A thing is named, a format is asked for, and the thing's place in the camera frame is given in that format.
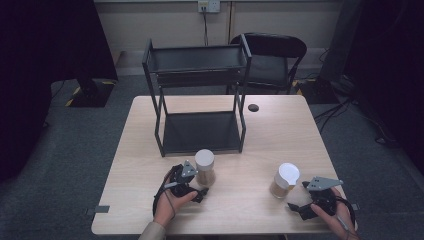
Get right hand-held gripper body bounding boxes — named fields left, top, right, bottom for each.
left=306, top=176, right=344, bottom=216

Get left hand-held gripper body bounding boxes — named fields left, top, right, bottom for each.
left=169, top=160, right=199, bottom=197

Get glass jar white lid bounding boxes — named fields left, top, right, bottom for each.
left=194, top=148, right=216, bottom=187

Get glass jar yellow label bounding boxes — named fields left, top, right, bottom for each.
left=269, top=162, right=301, bottom=200

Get black metal two-tier rack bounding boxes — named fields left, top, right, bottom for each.
left=141, top=33, right=253, bottom=158

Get person's left hand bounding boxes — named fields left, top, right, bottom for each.
left=153, top=167, right=199, bottom=230

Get person's right hand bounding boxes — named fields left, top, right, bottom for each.
left=309, top=187, right=360, bottom=240

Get black stand base yellow stripes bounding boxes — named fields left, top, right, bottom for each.
left=65, top=77, right=116, bottom=109
left=292, top=77, right=342, bottom=105

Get black folding chair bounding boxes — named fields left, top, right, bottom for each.
left=228, top=32, right=308, bottom=96

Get black curtain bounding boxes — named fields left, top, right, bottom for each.
left=344, top=0, right=424, bottom=168
left=0, top=0, right=119, bottom=184

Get dark grey panel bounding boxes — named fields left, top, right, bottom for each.
left=319, top=0, right=365, bottom=84

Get left gripper grey cable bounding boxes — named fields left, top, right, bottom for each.
left=162, top=181, right=182, bottom=221

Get gripper grey cable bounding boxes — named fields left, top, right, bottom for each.
left=335, top=215, right=352, bottom=234
left=162, top=181, right=182, bottom=221

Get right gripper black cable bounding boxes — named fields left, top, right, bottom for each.
left=334, top=195, right=358, bottom=231

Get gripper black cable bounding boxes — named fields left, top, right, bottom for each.
left=152, top=166, right=178, bottom=218
left=334, top=195, right=358, bottom=231

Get right gripper grey cable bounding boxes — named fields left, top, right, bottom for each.
left=335, top=215, right=352, bottom=234

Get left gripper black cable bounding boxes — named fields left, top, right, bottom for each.
left=152, top=166, right=178, bottom=218

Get black floor cables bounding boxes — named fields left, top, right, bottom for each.
left=312, top=95, right=403, bottom=149

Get black power cord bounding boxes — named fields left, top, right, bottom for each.
left=201, top=9, right=210, bottom=47

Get white wall outlet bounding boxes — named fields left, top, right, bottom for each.
left=197, top=0, right=222, bottom=14

